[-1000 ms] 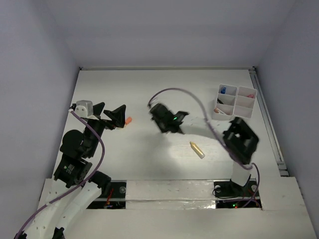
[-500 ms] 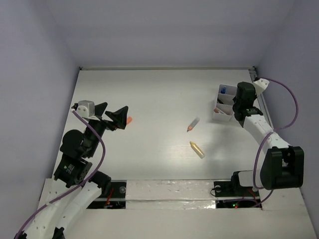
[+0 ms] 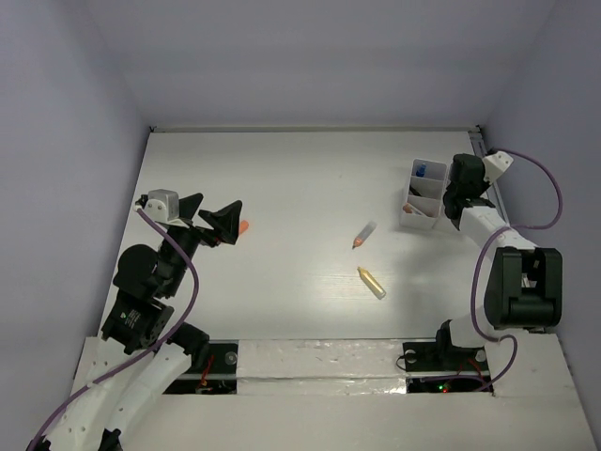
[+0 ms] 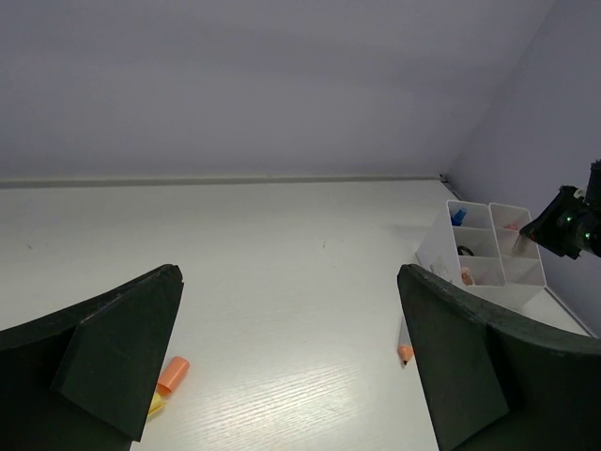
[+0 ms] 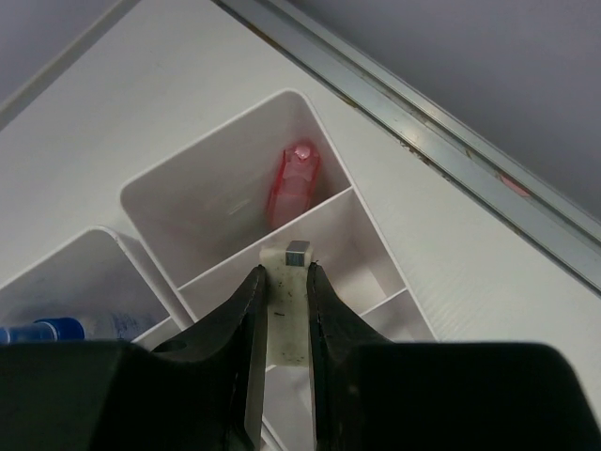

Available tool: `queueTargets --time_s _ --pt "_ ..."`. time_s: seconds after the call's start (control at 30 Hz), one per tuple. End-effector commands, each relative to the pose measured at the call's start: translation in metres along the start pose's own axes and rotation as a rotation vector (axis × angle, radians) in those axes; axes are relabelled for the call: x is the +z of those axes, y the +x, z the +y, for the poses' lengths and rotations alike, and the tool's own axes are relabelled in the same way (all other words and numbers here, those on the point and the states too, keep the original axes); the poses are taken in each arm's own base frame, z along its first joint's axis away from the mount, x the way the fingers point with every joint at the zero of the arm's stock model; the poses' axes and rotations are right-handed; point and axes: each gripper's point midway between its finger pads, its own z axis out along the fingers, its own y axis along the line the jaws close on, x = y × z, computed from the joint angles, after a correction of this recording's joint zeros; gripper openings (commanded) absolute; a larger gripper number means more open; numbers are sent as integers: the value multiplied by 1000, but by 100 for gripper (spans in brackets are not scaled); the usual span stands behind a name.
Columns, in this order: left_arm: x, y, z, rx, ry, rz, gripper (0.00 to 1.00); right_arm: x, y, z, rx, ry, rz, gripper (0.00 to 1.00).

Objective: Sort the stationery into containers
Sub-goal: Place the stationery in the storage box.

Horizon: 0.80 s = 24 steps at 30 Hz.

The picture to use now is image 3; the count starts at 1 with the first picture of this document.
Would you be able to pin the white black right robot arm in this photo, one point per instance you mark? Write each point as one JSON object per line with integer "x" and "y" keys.
{"x": 524, "y": 287}

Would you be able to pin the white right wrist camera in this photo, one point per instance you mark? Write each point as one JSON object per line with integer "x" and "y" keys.
{"x": 496, "y": 164}

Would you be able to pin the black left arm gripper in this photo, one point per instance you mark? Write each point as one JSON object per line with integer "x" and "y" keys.
{"x": 197, "y": 226}

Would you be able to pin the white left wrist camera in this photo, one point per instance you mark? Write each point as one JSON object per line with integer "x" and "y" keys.
{"x": 161, "y": 205}

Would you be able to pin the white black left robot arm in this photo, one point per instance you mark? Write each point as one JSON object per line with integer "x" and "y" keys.
{"x": 145, "y": 342}

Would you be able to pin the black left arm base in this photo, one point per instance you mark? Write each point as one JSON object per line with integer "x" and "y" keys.
{"x": 216, "y": 376}

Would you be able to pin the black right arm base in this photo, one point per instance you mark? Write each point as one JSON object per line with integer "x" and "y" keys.
{"x": 429, "y": 370}

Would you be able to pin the fat orange-tipped crayon pencil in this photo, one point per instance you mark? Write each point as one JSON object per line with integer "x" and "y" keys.
{"x": 364, "y": 234}

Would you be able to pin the clear spray bottle blue cap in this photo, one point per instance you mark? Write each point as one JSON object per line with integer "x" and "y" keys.
{"x": 420, "y": 171}

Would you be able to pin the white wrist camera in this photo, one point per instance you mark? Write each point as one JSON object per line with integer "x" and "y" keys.
{"x": 496, "y": 164}
{"x": 161, "y": 205}

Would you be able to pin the pink-capped white marker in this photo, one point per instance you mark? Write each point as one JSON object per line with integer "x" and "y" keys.
{"x": 410, "y": 209}

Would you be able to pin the white divided organizer box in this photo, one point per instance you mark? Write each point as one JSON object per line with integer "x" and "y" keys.
{"x": 424, "y": 193}

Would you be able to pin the yellow highlighter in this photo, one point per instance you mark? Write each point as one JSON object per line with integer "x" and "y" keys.
{"x": 372, "y": 284}

